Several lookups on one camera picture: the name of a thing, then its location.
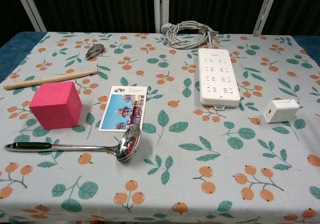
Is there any floral patterned tablecloth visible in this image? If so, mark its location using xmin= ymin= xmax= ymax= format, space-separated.
xmin=0 ymin=31 xmax=320 ymax=224

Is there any pink foam cube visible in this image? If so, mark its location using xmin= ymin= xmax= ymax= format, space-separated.
xmin=28 ymin=81 xmax=83 ymax=130

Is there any white metal frame post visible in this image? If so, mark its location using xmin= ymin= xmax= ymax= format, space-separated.
xmin=12 ymin=0 xmax=47 ymax=32
xmin=252 ymin=0 xmax=280 ymax=35
xmin=153 ymin=0 xmax=170 ymax=34

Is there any grey cable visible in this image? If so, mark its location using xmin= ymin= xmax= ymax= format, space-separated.
xmin=161 ymin=20 xmax=219 ymax=49

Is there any wooden rolling pin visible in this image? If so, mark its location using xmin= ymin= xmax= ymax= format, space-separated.
xmin=3 ymin=69 xmax=98 ymax=90

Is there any stainless steel slotted ladle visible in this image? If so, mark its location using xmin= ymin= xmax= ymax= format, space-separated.
xmin=3 ymin=124 xmax=143 ymax=163

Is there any white charger plug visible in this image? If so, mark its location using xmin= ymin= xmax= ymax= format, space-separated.
xmin=261 ymin=98 xmax=305 ymax=124

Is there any white power strip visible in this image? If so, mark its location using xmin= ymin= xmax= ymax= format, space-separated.
xmin=198 ymin=48 xmax=242 ymax=110

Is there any grey correction tape dispenser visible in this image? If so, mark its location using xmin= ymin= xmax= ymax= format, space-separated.
xmin=85 ymin=43 xmax=106 ymax=60

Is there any blue building postcard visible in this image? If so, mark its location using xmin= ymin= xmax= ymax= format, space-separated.
xmin=97 ymin=85 xmax=147 ymax=132

